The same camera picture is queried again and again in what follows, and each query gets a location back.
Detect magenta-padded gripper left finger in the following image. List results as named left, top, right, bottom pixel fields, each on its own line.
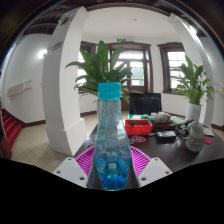
left=52, top=145, right=98, bottom=189

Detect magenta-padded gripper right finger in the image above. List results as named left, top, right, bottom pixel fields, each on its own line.
left=128, top=145, right=173, bottom=189

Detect clear blue-capped drink bottle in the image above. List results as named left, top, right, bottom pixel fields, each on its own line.
left=93, top=82, right=133, bottom=192

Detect colourful round stickers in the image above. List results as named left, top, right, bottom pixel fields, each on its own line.
left=130, top=134, right=148, bottom=145

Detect flat black device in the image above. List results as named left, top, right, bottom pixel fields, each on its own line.
left=155, top=130, right=177, bottom=141

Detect red plastic box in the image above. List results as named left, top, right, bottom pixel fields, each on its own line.
left=123, top=118, right=154, bottom=137

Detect grey-headed black microphone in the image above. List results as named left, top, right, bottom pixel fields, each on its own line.
left=175, top=123, right=191, bottom=140

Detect brown box with white jars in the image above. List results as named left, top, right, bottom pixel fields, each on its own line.
left=149, top=111, right=173, bottom=130

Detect green cloth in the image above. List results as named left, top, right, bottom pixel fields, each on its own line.
left=169, top=115, right=186, bottom=127

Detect green and white box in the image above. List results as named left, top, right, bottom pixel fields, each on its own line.
left=128, top=113, right=150, bottom=121

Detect black office chair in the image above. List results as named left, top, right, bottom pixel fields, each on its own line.
left=128, top=92, right=163, bottom=116

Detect red carpeted staircase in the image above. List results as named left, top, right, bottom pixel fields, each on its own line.
left=0, top=108, right=24, bottom=160

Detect dark-framed window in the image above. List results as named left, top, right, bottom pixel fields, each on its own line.
left=157, top=41, right=188, bottom=95
left=77, top=40, right=99, bottom=95

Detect green plant in white pot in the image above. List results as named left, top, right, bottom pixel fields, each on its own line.
left=65, top=40, right=145, bottom=116
left=170, top=55, right=215, bottom=123

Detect dark wooden glazed door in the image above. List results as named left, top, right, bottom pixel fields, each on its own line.
left=106, top=41, right=154, bottom=112

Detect white wall-mounted unit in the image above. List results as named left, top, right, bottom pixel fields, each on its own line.
left=214, top=83, right=224, bottom=98
left=6, top=81, right=34, bottom=98

